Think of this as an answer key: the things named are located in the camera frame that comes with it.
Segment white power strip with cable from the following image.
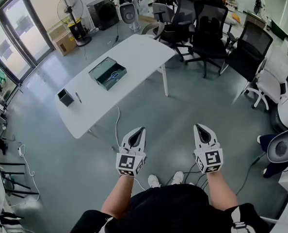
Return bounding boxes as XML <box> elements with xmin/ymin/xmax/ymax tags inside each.
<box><xmin>9</xmin><ymin>143</ymin><xmax>41</xmax><ymax>207</ymax></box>

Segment black mesh office chair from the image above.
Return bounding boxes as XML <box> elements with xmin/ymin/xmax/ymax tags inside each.
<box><xmin>162</xmin><ymin>0</ymin><xmax>195</xmax><ymax>63</ymax></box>
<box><xmin>220</xmin><ymin>20</ymin><xmax>273</xmax><ymax>104</ymax></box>

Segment person's left forearm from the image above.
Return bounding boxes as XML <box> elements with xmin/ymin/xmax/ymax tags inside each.
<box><xmin>100</xmin><ymin>175</ymin><xmax>135</xmax><ymax>219</ymax></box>

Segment brown cardboard box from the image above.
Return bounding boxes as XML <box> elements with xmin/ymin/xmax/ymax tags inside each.
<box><xmin>52</xmin><ymin>30</ymin><xmax>77</xmax><ymax>57</ymax></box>

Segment person's left white shoe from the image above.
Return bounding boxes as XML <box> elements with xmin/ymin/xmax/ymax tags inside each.
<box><xmin>147</xmin><ymin>174</ymin><xmax>161</xmax><ymax>188</ymax></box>

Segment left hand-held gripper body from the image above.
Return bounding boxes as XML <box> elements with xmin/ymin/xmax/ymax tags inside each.
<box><xmin>116</xmin><ymin>146</ymin><xmax>147</xmax><ymax>177</ymax></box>

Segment large black case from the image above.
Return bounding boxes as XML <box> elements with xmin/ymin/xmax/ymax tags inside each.
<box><xmin>86</xmin><ymin>0</ymin><xmax>120</xmax><ymax>31</ymax></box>

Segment dark green box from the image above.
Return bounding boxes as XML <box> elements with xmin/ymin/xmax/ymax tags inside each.
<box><xmin>88</xmin><ymin>56</ymin><xmax>128</xmax><ymax>91</ymax></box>

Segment black padded office chair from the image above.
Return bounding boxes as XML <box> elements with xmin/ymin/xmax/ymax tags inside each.
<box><xmin>185</xmin><ymin>0</ymin><xmax>234</xmax><ymax>79</ymax></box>

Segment black floor cables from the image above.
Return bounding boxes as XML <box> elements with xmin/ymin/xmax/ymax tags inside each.
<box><xmin>165</xmin><ymin>151</ymin><xmax>267</xmax><ymax>196</ymax></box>

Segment person's right white shoe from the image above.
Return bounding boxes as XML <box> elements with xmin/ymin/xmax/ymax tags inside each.
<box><xmin>171</xmin><ymin>171</ymin><xmax>184</xmax><ymax>185</ymax></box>

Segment white cable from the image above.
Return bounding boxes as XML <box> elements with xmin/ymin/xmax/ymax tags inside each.
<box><xmin>114</xmin><ymin>104</ymin><xmax>122</xmax><ymax>150</ymax></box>

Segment white round device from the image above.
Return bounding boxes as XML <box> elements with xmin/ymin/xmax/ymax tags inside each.
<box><xmin>267</xmin><ymin>129</ymin><xmax>288</xmax><ymax>164</ymax></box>
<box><xmin>116</xmin><ymin>2</ymin><xmax>139</xmax><ymax>25</ymax></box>

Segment grey office chair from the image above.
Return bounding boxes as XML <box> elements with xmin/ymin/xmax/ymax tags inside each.
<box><xmin>152</xmin><ymin>2</ymin><xmax>176</xmax><ymax>25</ymax></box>

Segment white office chair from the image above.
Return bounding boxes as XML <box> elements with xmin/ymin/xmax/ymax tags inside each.
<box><xmin>245</xmin><ymin>46</ymin><xmax>288</xmax><ymax>111</ymax></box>

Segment white table leg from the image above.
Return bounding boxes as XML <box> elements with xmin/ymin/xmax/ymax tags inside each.
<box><xmin>156</xmin><ymin>63</ymin><xmax>169</xmax><ymax>97</ymax></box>

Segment person's white shoe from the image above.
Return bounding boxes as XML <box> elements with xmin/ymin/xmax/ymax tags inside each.
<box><xmin>147</xmin><ymin>174</ymin><xmax>161</xmax><ymax>188</ymax></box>
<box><xmin>171</xmin><ymin>171</ymin><xmax>184</xmax><ymax>185</ymax></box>

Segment wicker stool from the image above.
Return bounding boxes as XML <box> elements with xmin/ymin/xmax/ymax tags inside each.
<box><xmin>141</xmin><ymin>22</ymin><xmax>165</xmax><ymax>41</ymax></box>

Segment glass door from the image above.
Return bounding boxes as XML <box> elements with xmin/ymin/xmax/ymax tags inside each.
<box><xmin>0</xmin><ymin>0</ymin><xmax>57</xmax><ymax>83</ymax></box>

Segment black metal rack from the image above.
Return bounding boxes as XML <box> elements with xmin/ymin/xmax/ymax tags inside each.
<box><xmin>0</xmin><ymin>162</ymin><xmax>40</xmax><ymax>197</ymax></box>

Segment black standing fan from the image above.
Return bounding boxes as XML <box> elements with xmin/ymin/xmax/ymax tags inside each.
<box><xmin>57</xmin><ymin>0</ymin><xmax>93</xmax><ymax>47</ymax></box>

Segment person's black clothing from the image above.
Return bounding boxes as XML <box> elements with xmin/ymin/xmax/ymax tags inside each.
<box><xmin>70</xmin><ymin>183</ymin><xmax>272</xmax><ymax>233</ymax></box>

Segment person's right forearm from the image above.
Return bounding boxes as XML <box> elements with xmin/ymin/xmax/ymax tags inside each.
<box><xmin>206</xmin><ymin>171</ymin><xmax>239</xmax><ymax>212</ymax></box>

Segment blue-handled scissors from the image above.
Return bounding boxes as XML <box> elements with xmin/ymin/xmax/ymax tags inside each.
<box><xmin>102</xmin><ymin>71</ymin><xmax>120</xmax><ymax>84</ymax></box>

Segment black square pen holder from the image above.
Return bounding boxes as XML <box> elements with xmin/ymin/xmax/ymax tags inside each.
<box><xmin>57</xmin><ymin>88</ymin><xmax>75</xmax><ymax>107</ymax></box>

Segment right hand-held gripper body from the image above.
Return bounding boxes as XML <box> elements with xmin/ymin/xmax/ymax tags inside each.
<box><xmin>194</xmin><ymin>144</ymin><xmax>224</xmax><ymax>174</ymax></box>

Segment black and yellow bin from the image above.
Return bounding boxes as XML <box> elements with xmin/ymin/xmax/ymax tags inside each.
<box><xmin>67</xmin><ymin>18</ymin><xmax>87</xmax><ymax>41</ymax></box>

